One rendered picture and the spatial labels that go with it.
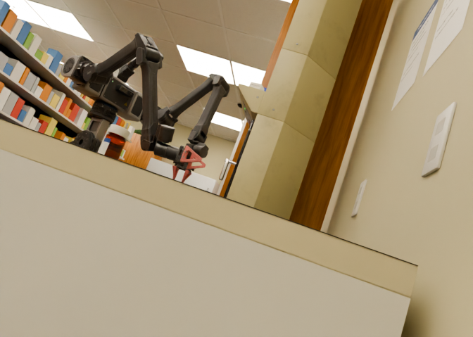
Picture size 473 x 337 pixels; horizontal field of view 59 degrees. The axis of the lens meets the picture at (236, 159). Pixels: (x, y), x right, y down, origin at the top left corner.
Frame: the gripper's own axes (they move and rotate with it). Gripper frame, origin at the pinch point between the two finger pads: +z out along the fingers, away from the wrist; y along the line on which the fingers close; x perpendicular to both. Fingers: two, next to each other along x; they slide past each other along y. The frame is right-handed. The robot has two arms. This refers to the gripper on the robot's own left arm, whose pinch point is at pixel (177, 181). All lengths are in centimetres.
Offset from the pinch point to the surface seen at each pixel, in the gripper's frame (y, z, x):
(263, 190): 44, -2, -45
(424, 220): 74, 10, -138
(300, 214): 62, -3, -9
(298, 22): 36, -73, -46
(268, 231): 53, 20, -150
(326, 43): 50, -71, -41
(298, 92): 45, -44, -45
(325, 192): 70, -16, -9
